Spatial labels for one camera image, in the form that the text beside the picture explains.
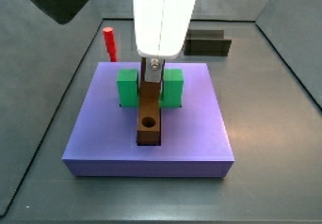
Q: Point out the red peg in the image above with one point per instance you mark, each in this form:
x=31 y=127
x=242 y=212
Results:
x=109 y=34

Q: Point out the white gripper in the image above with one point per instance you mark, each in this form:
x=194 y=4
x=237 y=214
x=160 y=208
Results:
x=161 y=26

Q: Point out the brown T-shaped block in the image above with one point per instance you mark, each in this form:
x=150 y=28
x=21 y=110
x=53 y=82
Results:
x=150 y=116

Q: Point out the green U-shaped block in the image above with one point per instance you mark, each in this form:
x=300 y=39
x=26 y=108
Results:
x=172 y=90

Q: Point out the purple base block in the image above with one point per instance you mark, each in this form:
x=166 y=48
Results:
x=194 y=148

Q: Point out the black angle fixture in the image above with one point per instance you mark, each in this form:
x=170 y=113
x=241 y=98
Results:
x=206 y=43

